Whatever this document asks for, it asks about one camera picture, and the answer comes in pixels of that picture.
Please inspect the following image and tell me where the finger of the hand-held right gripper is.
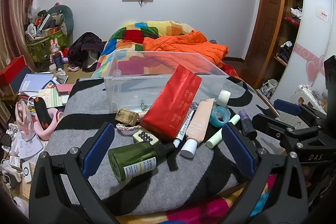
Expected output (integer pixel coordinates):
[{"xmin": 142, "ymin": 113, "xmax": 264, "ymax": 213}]
[
  {"xmin": 273, "ymin": 99, "xmax": 327, "ymax": 125},
  {"xmin": 251, "ymin": 113, "xmax": 328, "ymax": 147}
]

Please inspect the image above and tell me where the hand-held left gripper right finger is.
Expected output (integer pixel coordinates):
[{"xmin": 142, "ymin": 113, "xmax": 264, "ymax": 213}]
[{"xmin": 222, "ymin": 122, "xmax": 309, "ymax": 224}]

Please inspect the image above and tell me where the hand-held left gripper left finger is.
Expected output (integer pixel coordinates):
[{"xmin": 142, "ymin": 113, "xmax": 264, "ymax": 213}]
[{"xmin": 29, "ymin": 122, "xmax": 116, "ymax": 224}]

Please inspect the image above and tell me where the small purple bottle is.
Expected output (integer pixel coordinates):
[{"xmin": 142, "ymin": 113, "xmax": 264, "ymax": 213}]
[{"xmin": 238, "ymin": 109, "xmax": 258, "ymax": 140}]

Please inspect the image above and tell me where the mint green tube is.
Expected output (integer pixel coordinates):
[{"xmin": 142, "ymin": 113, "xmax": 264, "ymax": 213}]
[{"xmin": 205, "ymin": 114, "xmax": 241, "ymax": 149}]

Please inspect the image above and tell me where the pink braided bracelet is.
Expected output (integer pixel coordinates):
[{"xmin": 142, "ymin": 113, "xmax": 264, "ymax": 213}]
[{"xmin": 116, "ymin": 123, "xmax": 143, "ymax": 135}]

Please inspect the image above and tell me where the dark green bottle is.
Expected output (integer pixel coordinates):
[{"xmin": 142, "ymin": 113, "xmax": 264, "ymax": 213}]
[{"xmin": 108, "ymin": 141, "xmax": 176, "ymax": 182}]

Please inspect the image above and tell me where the brown small pouch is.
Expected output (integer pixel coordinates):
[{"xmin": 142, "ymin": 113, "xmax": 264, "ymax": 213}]
[{"xmin": 115, "ymin": 109, "xmax": 139, "ymax": 126}]

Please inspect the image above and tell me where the teal tape roll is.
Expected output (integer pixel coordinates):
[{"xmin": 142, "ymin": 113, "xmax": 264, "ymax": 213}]
[{"xmin": 209, "ymin": 106, "xmax": 231, "ymax": 128}]

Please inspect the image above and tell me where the cream case with black dots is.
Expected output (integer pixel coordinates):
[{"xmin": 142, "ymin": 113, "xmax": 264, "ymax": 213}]
[{"xmin": 133, "ymin": 128, "xmax": 160, "ymax": 146}]

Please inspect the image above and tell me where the beige tube with white cap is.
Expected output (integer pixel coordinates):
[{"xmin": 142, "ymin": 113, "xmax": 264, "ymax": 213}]
[{"xmin": 180, "ymin": 98, "xmax": 216, "ymax": 159}]

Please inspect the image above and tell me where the wooden stamp with keychain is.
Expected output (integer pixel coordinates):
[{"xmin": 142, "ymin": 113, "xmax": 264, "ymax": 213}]
[{"xmin": 136, "ymin": 100, "xmax": 151, "ymax": 121}]

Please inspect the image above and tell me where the white bandage roll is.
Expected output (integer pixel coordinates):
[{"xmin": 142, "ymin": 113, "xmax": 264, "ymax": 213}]
[{"xmin": 216, "ymin": 90, "xmax": 231, "ymax": 107}]

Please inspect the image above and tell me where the white printed tube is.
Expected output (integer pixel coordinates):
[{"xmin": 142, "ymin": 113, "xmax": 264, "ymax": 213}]
[{"xmin": 173, "ymin": 109, "xmax": 197, "ymax": 149}]

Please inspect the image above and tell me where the clear plastic bin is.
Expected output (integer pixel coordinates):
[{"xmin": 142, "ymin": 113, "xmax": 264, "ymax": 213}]
[{"xmin": 104, "ymin": 50, "xmax": 229, "ymax": 114}]

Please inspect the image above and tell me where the red foil pouch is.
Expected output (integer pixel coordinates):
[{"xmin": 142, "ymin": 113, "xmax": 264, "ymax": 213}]
[{"xmin": 140, "ymin": 64, "xmax": 202, "ymax": 143}]

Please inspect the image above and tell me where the grey and black blanket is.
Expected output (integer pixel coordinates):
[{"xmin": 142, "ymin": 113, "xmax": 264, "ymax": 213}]
[{"xmin": 45, "ymin": 77, "xmax": 286, "ymax": 216}]

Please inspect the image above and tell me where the black and orange device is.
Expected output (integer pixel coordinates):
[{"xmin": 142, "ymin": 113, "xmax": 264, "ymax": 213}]
[{"xmin": 34, "ymin": 97, "xmax": 51, "ymax": 131}]

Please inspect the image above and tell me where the colourful fleece blanket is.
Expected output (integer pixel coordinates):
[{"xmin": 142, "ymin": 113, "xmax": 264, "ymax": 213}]
[{"xmin": 115, "ymin": 174, "xmax": 279, "ymax": 224}]

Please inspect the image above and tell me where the pink notebook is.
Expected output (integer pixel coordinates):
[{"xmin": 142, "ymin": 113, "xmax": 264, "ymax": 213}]
[{"xmin": 55, "ymin": 84, "xmax": 75, "ymax": 96}]

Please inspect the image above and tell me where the green and white paper box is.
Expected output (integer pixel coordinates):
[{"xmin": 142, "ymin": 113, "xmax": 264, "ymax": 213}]
[{"xmin": 39, "ymin": 88, "xmax": 63, "ymax": 109}]

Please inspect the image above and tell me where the pink handbag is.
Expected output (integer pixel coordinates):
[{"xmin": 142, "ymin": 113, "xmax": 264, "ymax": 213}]
[{"xmin": 14, "ymin": 102, "xmax": 65, "ymax": 140}]

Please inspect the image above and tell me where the white sliding door with hearts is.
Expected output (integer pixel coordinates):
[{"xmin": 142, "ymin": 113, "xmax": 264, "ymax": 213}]
[{"xmin": 273, "ymin": 0, "xmax": 336, "ymax": 119}]

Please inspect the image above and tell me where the blue and white booklet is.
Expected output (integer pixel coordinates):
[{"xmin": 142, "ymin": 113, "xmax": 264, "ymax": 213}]
[{"xmin": 18, "ymin": 72, "xmax": 54, "ymax": 94}]

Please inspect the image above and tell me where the brown wooden door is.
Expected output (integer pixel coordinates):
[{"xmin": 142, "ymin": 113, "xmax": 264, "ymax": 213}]
[{"xmin": 244, "ymin": 0, "xmax": 282, "ymax": 64}]

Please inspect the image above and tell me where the dark purple cloth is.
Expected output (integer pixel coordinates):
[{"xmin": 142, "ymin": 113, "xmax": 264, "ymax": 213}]
[{"xmin": 68, "ymin": 32, "xmax": 105, "ymax": 72}]

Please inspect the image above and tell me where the pink rabbit toy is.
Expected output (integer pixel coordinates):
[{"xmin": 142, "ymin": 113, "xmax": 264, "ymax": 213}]
[{"xmin": 50, "ymin": 39, "xmax": 65, "ymax": 69}]

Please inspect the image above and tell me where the colourful patchwork quilt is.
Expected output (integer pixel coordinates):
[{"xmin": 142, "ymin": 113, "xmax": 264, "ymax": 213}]
[{"xmin": 91, "ymin": 21, "xmax": 244, "ymax": 83}]

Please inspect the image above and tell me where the green storage bag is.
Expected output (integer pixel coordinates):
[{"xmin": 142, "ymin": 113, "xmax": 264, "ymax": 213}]
[{"xmin": 26, "ymin": 30, "xmax": 70, "ymax": 67}]

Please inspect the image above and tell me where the red box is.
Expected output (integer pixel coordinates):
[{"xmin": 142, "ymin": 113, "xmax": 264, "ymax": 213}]
[{"xmin": 0, "ymin": 55, "xmax": 27, "ymax": 86}]

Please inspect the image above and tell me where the orange puffer jacket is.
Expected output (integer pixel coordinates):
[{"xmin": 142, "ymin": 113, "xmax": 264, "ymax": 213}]
[{"xmin": 143, "ymin": 30, "xmax": 229, "ymax": 67}]

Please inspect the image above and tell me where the grey-green neck pillow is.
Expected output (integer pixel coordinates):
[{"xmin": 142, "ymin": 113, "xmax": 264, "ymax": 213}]
[{"xmin": 46, "ymin": 5, "xmax": 74, "ymax": 37}]

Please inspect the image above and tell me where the striped brown curtain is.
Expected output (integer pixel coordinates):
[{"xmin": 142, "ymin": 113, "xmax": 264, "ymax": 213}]
[{"xmin": 0, "ymin": 0, "xmax": 53, "ymax": 109}]

